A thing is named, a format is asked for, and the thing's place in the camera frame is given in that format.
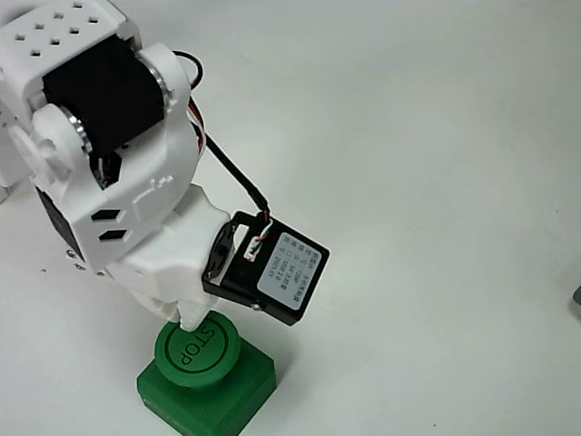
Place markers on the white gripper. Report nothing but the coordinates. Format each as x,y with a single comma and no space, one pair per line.
160,275

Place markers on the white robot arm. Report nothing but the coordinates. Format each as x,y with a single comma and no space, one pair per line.
150,159

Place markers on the green round stop button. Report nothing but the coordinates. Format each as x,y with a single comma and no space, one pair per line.
204,354

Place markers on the green square button base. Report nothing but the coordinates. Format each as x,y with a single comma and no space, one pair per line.
252,386

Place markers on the grey object at edge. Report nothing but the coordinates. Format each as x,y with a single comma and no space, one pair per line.
577,300

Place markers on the black camera box with label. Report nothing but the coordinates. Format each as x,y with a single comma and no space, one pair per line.
277,272

